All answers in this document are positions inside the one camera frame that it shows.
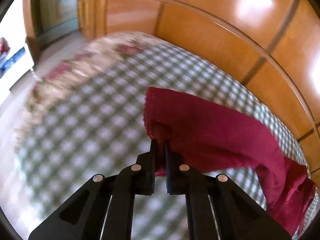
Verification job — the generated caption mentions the dark red cloth garment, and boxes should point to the dark red cloth garment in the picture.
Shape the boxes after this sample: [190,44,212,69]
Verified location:
[143,87,316,235]

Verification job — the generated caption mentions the green white checkered bedspread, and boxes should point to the green white checkered bedspread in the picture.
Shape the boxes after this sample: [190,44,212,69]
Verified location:
[15,42,320,240]

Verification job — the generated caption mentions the floral bed sheet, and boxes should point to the floral bed sheet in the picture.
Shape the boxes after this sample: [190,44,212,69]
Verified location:
[14,31,165,152]

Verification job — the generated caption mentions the wooden panelled wardrobe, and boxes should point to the wooden panelled wardrobe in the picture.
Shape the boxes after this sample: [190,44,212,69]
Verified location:
[95,0,319,183]

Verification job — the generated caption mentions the wooden door with handle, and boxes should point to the wooden door with handle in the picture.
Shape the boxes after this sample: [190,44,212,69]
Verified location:
[22,0,95,50]

